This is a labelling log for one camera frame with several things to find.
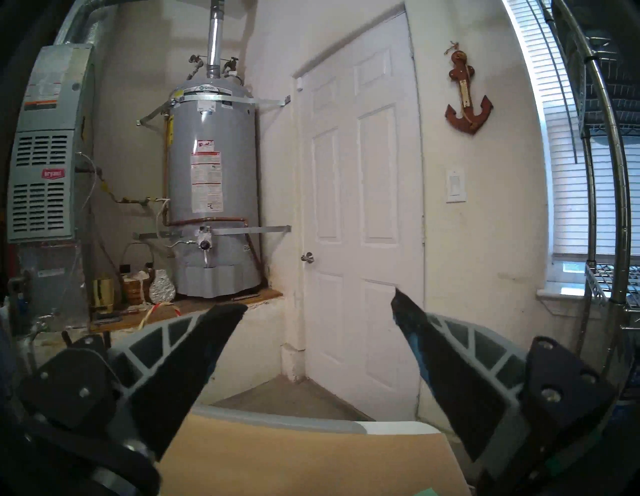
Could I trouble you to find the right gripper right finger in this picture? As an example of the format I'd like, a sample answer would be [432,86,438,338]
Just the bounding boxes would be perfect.
[391,287,618,496]

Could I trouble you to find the aluminium foil wrapped bundle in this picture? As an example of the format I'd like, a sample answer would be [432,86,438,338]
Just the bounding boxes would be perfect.
[149,269,177,303]

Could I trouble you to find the brown paper covered table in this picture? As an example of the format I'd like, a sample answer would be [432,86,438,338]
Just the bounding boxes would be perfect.
[155,415,473,496]

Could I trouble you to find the grey metal flue pipe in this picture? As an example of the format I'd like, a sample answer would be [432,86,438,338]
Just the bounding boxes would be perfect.
[207,0,224,81]

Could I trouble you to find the grey water heater tank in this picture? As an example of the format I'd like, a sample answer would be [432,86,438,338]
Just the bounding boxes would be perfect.
[165,80,263,299]

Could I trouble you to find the white wall light switch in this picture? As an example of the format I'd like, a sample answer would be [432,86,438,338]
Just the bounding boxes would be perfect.
[446,168,467,203]

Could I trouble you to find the chrome wire shelf rack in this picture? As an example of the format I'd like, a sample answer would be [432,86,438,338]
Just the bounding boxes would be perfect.
[540,0,640,401]

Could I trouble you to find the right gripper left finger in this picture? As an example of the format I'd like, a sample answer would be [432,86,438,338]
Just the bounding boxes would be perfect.
[17,302,249,461]

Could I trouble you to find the brown wicker basket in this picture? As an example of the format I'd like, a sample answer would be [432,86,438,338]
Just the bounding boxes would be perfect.
[120,242,152,306]

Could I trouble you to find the striped candy cane decoration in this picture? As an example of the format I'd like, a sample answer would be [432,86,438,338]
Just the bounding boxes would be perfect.
[137,302,181,331]

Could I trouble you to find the grey Bryant furnace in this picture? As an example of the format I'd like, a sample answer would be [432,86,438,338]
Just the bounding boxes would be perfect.
[6,44,96,331]

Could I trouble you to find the grey metal heater strap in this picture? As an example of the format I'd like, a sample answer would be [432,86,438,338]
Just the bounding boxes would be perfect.
[132,226,292,241]

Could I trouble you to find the silver foil duct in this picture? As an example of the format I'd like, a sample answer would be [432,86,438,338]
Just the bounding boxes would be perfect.
[52,0,123,48]

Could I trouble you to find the white window blinds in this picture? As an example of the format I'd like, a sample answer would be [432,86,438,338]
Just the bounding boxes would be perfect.
[505,0,640,261]

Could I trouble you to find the plywood heater platform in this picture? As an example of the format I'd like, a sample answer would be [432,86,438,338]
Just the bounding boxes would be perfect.
[89,286,283,335]

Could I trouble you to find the yellow coated gas pipe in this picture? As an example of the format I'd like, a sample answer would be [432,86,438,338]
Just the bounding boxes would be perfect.
[100,180,171,207]

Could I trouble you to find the white panel door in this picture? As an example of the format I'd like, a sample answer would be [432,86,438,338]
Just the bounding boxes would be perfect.
[292,2,427,422]

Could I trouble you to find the brown anchor wall decoration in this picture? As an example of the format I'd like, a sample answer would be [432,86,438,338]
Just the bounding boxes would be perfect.
[444,41,494,136]

